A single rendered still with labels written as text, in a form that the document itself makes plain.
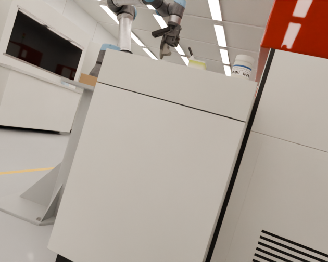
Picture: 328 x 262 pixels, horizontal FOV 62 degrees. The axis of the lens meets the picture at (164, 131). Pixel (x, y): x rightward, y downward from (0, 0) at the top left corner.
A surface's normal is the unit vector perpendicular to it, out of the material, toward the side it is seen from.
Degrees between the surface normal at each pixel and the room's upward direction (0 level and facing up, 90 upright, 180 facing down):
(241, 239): 90
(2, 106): 90
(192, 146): 90
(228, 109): 90
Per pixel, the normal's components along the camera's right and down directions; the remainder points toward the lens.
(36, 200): -0.17, -0.04
